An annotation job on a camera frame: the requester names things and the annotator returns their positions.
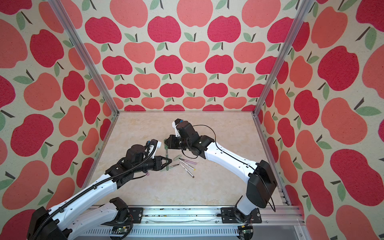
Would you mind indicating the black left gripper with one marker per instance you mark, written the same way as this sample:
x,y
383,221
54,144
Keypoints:
x,y
158,162

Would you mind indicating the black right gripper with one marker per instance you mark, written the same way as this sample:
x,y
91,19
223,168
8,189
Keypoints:
x,y
169,142

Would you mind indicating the dark green pen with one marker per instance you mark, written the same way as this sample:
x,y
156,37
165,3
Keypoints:
x,y
167,154

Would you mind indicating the white yellow-tipped pen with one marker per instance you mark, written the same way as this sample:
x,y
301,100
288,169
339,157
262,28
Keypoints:
x,y
186,164

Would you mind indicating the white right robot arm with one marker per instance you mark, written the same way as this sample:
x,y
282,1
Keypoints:
x,y
259,177

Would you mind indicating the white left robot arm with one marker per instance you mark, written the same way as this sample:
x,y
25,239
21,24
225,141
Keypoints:
x,y
67,220

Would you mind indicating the white brown-tipped pen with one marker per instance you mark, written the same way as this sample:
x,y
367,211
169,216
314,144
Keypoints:
x,y
187,170

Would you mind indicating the purple pen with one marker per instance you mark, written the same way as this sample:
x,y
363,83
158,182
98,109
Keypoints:
x,y
189,162

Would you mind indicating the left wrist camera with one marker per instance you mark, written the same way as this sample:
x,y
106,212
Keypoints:
x,y
153,145

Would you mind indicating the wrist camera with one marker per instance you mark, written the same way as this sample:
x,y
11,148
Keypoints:
x,y
178,125
153,145

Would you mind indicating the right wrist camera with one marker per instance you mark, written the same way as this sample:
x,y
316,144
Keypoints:
x,y
178,125

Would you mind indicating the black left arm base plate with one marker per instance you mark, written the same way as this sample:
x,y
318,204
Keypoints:
x,y
131,215

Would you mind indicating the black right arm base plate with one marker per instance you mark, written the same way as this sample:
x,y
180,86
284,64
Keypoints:
x,y
235,216

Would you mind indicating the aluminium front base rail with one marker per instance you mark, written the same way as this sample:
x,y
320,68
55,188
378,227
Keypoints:
x,y
201,222

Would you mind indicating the aluminium left rear corner post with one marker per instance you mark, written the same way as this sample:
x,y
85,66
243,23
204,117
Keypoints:
x,y
71,31

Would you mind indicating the aluminium corner post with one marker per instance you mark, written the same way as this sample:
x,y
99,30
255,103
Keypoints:
x,y
286,47
71,31

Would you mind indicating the aluminium right rear corner post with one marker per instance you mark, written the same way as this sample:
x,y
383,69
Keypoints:
x,y
286,47

